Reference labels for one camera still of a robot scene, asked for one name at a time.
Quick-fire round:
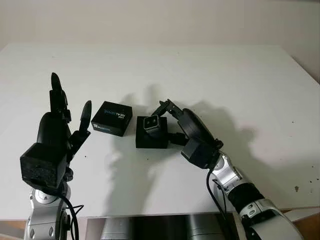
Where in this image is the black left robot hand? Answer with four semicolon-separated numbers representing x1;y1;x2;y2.
36;72;93;183

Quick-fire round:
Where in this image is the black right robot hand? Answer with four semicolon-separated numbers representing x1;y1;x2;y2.
151;98;224;151

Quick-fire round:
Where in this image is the small silver camera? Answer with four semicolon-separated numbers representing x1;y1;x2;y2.
143;115;161;137

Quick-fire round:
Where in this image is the black box base with foam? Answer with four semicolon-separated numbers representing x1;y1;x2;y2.
135;115;170;149

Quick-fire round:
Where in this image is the black printed RealSense box lid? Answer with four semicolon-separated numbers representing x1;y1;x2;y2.
90;100;133;137

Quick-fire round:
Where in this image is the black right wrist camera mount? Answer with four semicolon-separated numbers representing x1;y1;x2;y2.
181;137;222;171

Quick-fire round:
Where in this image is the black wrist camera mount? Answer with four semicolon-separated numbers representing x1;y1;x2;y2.
181;137;222;171
19;142;68;190

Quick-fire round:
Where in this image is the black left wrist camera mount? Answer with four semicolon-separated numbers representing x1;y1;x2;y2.
19;142;68;190

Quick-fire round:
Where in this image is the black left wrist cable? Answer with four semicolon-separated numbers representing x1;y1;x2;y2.
47;188;85;240

